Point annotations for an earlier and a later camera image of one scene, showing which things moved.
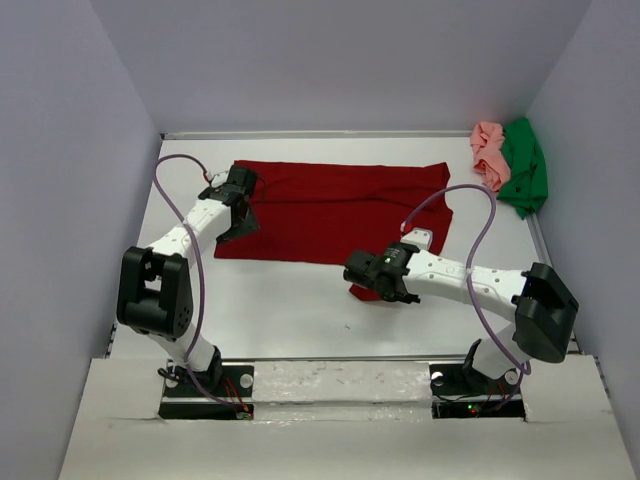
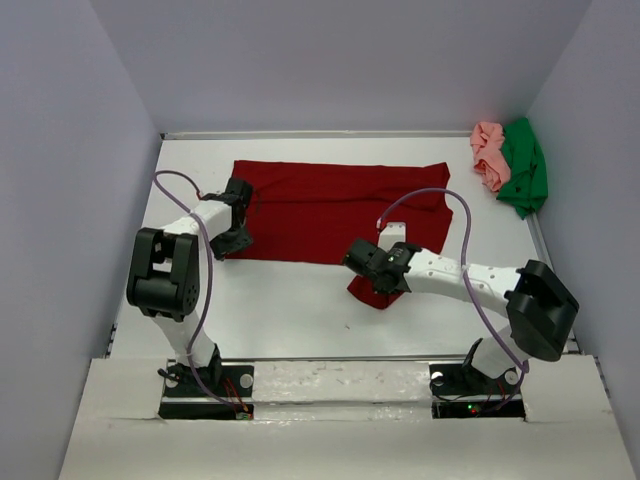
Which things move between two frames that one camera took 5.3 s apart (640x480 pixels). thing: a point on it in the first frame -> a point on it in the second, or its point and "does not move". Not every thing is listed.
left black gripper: x=249 y=226 -> x=241 y=241
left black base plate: x=193 y=394 does not move
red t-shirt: x=328 y=211 does not move
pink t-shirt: x=487 y=139 does not move
